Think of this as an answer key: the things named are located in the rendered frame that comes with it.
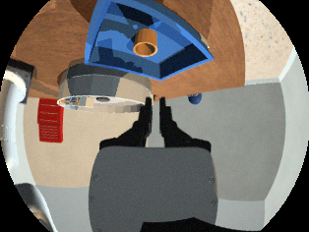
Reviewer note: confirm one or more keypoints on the blue plastic crate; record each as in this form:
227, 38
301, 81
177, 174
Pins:
112, 33

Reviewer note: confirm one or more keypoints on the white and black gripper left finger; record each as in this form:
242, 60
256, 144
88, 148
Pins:
137, 135

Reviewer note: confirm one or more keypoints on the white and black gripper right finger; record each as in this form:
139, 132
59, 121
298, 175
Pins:
173, 136

